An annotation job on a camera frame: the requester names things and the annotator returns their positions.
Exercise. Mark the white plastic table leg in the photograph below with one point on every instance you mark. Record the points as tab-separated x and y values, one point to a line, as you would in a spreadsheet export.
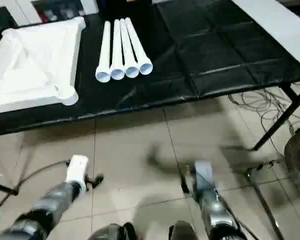
138	50
117	50
105	50
127	50

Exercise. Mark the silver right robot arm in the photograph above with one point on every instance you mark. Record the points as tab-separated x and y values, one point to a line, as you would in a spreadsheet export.
215	215

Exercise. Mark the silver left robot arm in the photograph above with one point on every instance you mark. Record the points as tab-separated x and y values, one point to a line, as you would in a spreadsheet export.
45	210

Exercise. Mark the black right robot foot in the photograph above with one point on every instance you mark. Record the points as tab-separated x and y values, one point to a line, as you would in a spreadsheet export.
182	231

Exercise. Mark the black robot foot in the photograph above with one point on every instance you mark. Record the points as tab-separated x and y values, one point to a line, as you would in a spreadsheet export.
112	232
182	231

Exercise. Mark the black left robot foot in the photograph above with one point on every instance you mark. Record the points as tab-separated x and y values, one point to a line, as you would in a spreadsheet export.
112	232

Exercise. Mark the black metal table leg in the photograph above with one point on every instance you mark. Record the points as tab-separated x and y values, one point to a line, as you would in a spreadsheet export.
280	120
2	188

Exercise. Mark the white plastic table top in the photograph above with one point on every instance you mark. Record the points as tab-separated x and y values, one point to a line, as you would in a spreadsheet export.
30	65

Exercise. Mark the white flat board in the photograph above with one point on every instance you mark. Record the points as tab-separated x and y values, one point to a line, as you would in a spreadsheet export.
280	22

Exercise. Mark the white cabinet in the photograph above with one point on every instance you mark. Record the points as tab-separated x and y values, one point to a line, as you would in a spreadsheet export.
22	10

